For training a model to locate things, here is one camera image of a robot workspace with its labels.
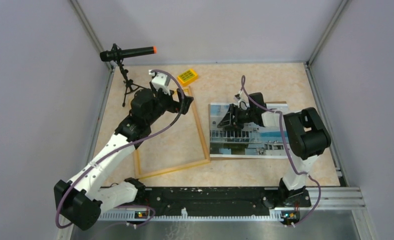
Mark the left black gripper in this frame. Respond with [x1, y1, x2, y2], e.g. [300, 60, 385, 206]
[146, 80, 193, 125]

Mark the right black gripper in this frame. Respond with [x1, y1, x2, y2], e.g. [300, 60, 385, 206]
[218, 103, 256, 132]

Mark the wooden yellow picture frame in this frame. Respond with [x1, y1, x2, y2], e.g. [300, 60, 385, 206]
[133, 101, 211, 179]

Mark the building and sky photo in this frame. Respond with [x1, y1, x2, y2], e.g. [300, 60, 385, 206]
[209, 102, 287, 159]

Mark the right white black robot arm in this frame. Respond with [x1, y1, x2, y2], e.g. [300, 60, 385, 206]
[231, 92, 332, 206]

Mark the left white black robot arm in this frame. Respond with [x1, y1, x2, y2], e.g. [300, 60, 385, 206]
[54, 119, 177, 230]

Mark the yellow green toy block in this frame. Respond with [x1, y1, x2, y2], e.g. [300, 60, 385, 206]
[177, 68, 199, 87]

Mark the brown backing board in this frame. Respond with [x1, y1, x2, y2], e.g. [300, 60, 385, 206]
[211, 101, 295, 161]

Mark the black microphone on tripod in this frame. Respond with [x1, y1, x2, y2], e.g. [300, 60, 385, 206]
[99, 43, 157, 107]

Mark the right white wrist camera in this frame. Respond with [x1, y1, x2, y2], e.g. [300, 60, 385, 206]
[234, 93, 245, 108]

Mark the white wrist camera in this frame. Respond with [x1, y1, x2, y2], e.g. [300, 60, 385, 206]
[234, 93, 245, 108]
[148, 69, 171, 96]

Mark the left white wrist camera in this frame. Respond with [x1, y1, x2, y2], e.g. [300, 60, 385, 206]
[148, 69, 171, 96]

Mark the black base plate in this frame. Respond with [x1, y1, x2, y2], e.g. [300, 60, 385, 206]
[125, 186, 312, 217]

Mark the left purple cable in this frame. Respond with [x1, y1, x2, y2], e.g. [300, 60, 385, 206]
[55, 69, 186, 230]

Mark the purple cable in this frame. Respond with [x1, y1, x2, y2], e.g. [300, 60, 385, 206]
[55, 69, 186, 230]
[240, 75, 322, 228]

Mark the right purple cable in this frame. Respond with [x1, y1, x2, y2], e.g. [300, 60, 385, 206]
[240, 75, 322, 228]

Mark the aluminium front rail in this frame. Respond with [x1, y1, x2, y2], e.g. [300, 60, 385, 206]
[58, 187, 374, 240]

